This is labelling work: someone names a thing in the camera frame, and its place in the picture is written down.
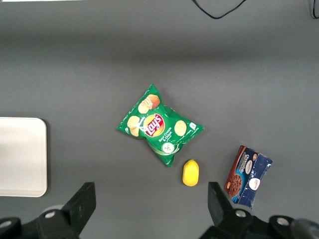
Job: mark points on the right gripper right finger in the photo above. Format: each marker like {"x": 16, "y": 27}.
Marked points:
{"x": 221, "y": 216}

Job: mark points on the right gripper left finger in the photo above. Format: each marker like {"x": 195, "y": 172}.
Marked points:
{"x": 77, "y": 211}

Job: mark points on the blue chocolate cookie box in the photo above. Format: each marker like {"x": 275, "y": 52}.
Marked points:
{"x": 249, "y": 176}

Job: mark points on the white rectangular tray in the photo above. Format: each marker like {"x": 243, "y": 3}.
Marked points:
{"x": 22, "y": 156}

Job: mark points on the yellow lemon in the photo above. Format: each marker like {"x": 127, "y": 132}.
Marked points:
{"x": 191, "y": 174}

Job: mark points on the green chips bag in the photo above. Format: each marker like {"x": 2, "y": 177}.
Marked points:
{"x": 157, "y": 127}

